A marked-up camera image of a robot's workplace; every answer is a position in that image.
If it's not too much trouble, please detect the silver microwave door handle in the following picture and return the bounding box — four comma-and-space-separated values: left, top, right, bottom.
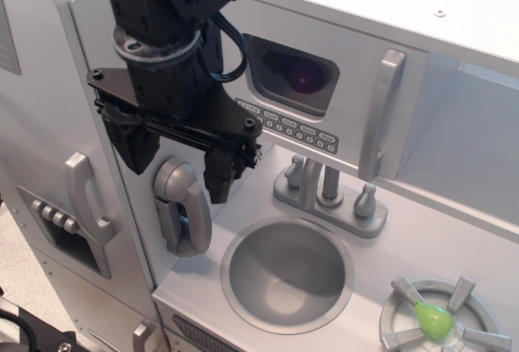
358, 49, 406, 182

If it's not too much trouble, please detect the grey toy sink faucet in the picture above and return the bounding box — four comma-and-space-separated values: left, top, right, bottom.
273, 154, 388, 238

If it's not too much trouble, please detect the grey toy stove burner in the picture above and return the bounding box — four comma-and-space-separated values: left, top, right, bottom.
379, 276, 512, 351

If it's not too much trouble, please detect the silver fridge door handle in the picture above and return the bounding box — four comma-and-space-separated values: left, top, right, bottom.
65, 152, 115, 245

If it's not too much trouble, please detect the green toy pear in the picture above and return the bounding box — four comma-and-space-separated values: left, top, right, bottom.
414, 300, 453, 339

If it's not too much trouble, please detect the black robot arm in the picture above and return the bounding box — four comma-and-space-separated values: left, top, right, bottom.
87, 0, 262, 204

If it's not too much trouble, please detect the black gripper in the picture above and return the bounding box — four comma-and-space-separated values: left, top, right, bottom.
87, 35, 261, 204

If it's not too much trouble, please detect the grey toy microwave door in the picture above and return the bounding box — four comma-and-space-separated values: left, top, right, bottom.
224, 0, 429, 179

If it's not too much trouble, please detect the silver lower fridge handle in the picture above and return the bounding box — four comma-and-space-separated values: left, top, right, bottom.
132, 320, 160, 352

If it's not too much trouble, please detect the black equipment with cable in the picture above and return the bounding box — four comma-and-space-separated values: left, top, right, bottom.
1, 290, 84, 351

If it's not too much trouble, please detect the round metal sink bowl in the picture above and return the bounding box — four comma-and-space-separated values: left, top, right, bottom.
221, 216, 354, 335

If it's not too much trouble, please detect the grey toy wall phone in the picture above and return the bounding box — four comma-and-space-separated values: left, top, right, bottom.
153, 157, 212, 258

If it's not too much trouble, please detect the grey toy ice dispenser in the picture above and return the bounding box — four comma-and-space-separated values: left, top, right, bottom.
16, 186, 111, 279

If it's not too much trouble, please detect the black cable bundle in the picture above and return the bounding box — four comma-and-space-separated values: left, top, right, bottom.
206, 11, 248, 83

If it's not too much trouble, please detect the purple object inside microwave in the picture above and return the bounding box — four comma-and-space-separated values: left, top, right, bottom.
285, 59, 325, 94

